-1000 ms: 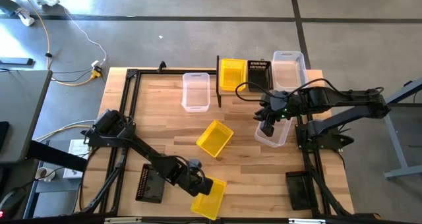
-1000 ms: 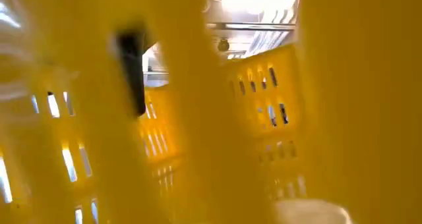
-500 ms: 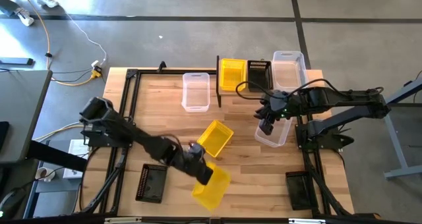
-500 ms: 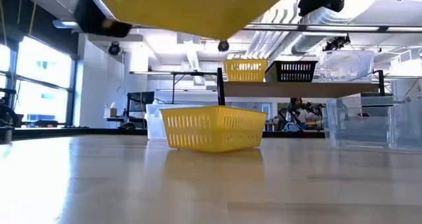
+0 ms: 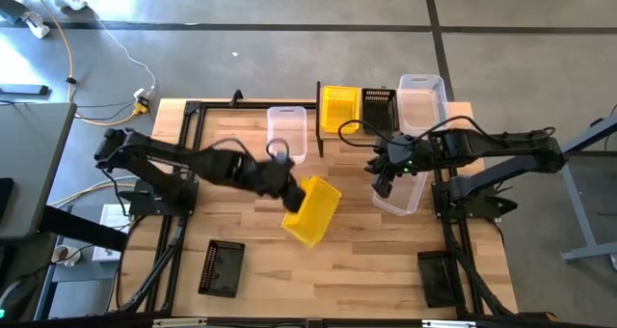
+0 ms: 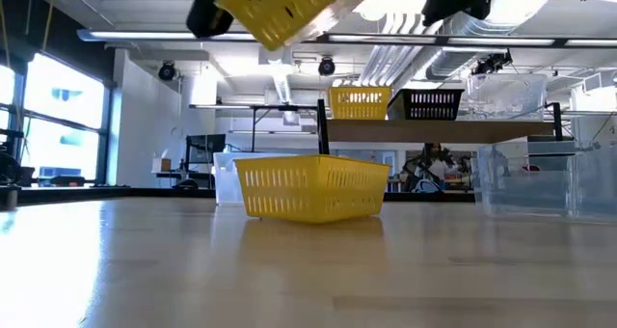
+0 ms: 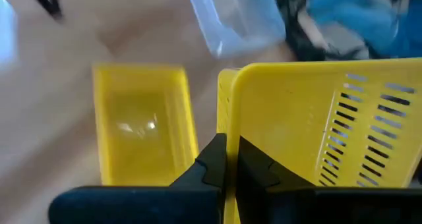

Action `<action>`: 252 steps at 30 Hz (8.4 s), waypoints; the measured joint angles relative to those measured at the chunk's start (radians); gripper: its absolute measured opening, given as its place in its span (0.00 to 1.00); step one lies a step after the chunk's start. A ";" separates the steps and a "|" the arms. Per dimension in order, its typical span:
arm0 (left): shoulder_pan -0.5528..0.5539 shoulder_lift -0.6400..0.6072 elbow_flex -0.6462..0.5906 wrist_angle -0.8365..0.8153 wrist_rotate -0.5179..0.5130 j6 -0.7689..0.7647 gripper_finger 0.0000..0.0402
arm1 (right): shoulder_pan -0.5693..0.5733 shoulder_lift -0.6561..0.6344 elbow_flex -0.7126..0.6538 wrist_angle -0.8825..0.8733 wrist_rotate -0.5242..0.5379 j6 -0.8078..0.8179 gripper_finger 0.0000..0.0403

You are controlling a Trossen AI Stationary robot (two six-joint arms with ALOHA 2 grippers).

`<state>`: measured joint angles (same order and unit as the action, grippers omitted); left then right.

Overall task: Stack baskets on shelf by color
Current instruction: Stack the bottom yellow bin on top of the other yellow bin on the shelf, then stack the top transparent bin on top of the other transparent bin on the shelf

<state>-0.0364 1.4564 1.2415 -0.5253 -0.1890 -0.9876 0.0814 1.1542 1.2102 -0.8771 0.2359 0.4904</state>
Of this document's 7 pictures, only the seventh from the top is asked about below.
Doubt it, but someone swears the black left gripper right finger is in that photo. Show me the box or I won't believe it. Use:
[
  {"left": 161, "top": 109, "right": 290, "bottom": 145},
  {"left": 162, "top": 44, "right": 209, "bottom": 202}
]
[{"left": 235, "top": 135, "right": 422, "bottom": 224}]

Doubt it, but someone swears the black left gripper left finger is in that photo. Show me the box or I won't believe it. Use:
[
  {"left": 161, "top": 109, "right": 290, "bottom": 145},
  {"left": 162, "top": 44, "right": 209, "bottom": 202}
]
[{"left": 48, "top": 133, "right": 228, "bottom": 224}]

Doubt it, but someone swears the yellow slotted plastic basket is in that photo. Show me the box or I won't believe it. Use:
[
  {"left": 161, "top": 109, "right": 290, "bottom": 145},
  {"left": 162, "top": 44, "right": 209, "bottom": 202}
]
[
  {"left": 92, "top": 63, "right": 200, "bottom": 187},
  {"left": 216, "top": 57, "right": 422, "bottom": 224}
]

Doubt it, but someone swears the person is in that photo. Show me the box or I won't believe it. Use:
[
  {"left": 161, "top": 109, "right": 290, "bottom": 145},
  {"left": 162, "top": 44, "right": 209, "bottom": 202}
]
[{"left": 272, "top": 0, "right": 422, "bottom": 62}]

